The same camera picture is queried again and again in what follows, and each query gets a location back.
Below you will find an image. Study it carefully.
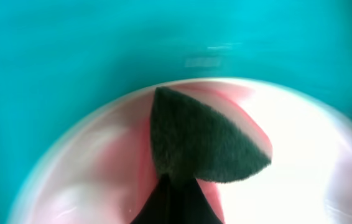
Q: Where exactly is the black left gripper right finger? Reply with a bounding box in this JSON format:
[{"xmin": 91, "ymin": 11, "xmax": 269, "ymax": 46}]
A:
[{"xmin": 171, "ymin": 179, "xmax": 222, "ymax": 224}]

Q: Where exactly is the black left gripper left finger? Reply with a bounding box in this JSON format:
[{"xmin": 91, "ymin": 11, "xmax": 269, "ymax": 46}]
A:
[{"xmin": 131, "ymin": 175, "xmax": 171, "ymax": 224}]

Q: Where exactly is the green orange sponge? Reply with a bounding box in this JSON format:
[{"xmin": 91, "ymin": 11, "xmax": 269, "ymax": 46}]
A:
[{"xmin": 150, "ymin": 87, "xmax": 271, "ymax": 188}]

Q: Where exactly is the white plate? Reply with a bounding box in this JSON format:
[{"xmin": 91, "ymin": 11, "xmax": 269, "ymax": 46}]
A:
[{"xmin": 8, "ymin": 78, "xmax": 352, "ymax": 223}]

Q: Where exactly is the teal plastic tray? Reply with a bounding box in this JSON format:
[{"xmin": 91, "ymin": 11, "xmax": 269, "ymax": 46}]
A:
[{"xmin": 0, "ymin": 0, "xmax": 352, "ymax": 223}]

